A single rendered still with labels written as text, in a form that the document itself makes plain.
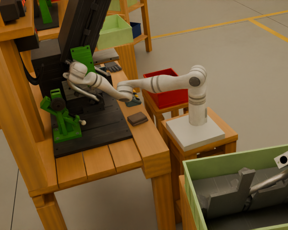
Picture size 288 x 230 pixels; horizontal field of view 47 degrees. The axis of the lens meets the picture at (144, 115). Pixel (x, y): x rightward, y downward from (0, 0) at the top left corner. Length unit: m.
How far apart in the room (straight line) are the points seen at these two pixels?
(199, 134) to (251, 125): 1.66
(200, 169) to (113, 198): 1.30
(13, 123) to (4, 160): 2.07
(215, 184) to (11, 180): 2.10
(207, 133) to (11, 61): 1.04
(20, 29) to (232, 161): 1.10
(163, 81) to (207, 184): 0.56
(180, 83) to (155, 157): 0.39
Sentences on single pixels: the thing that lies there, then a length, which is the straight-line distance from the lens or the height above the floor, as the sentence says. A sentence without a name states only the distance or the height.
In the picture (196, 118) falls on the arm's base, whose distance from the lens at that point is 1.80.
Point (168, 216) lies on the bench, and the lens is 2.00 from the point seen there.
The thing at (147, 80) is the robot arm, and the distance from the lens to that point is 1.77.
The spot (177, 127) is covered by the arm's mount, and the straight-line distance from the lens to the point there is 1.83.
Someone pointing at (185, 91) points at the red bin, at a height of 0.88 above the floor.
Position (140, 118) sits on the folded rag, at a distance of 1.87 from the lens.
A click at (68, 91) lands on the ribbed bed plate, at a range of 2.07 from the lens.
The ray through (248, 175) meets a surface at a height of 1.14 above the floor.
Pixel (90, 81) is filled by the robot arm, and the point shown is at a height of 1.22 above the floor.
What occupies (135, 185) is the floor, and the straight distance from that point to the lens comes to 2.80.
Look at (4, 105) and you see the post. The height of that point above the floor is 1.34.
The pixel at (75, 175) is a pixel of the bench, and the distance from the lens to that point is 1.66.
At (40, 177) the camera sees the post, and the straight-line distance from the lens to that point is 1.62.
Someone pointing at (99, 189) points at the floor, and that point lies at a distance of 2.83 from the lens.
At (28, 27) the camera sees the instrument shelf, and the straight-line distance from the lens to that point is 1.60.
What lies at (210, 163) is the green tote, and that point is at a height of 0.93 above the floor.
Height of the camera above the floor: 1.96
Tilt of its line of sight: 33 degrees down
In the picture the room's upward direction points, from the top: 8 degrees counter-clockwise
